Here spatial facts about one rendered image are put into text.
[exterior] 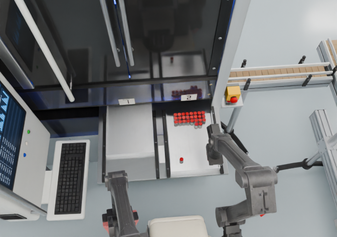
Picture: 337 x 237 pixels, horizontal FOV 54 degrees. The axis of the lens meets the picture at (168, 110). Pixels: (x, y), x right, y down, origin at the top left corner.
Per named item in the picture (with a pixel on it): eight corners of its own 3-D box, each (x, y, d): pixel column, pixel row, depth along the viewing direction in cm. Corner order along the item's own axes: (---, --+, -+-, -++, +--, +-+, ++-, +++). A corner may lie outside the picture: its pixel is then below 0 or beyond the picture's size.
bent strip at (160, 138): (157, 138, 185) (157, 134, 180) (163, 138, 185) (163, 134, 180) (159, 163, 179) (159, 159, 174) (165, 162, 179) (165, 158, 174)
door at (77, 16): (35, 86, 163) (-29, -7, 111) (130, 79, 164) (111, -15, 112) (34, 87, 163) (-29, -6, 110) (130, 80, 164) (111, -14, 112)
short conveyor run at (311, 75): (217, 96, 202) (220, 83, 188) (213, 75, 209) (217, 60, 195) (327, 89, 204) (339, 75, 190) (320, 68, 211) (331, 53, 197)
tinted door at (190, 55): (130, 79, 164) (112, -15, 112) (216, 74, 166) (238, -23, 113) (130, 80, 164) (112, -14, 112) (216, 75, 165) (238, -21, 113)
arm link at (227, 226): (226, 237, 128) (239, 236, 128) (225, 213, 126) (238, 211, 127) (219, 226, 137) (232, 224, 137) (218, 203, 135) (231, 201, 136)
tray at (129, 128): (107, 102, 196) (106, 100, 193) (151, 100, 197) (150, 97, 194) (106, 157, 180) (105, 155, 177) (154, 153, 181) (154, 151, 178)
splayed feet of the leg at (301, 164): (270, 165, 269) (275, 160, 257) (330, 161, 270) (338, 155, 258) (272, 175, 265) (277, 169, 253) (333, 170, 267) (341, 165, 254)
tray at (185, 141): (166, 116, 192) (166, 113, 189) (210, 113, 193) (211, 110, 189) (170, 173, 176) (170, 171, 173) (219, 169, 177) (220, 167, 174)
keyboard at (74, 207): (62, 143, 192) (61, 142, 190) (86, 142, 192) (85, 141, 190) (54, 215, 174) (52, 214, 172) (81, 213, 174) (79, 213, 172)
